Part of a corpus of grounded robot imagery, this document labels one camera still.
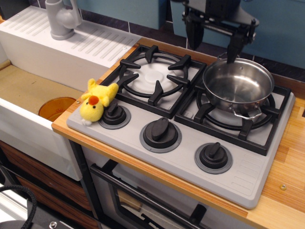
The stainless steel pan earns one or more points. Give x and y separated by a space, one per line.
240 88

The wooden drawer cabinet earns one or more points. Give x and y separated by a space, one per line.
54 191

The black left stove knob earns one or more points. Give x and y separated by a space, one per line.
115 117

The oven door with black handle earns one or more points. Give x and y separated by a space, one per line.
105 173

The black right burner grate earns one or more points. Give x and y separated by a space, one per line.
260 135

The black middle stove knob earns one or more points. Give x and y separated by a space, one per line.
160 136

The black right stove knob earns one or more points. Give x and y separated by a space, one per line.
213 158

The yellow stuffed duck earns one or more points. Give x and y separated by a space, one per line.
95 100

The white toy sink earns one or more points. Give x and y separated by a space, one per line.
35 68

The grey toy faucet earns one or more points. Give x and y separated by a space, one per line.
62 21

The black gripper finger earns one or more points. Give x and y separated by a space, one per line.
237 42
194 31

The grey toy stove top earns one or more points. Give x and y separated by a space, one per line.
242 183

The black stove knob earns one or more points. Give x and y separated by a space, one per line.
115 117
213 158
160 136

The black burner grate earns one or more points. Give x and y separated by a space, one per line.
154 82
260 135

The black left burner grate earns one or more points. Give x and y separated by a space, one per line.
154 82

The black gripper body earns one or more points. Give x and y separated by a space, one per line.
223 16

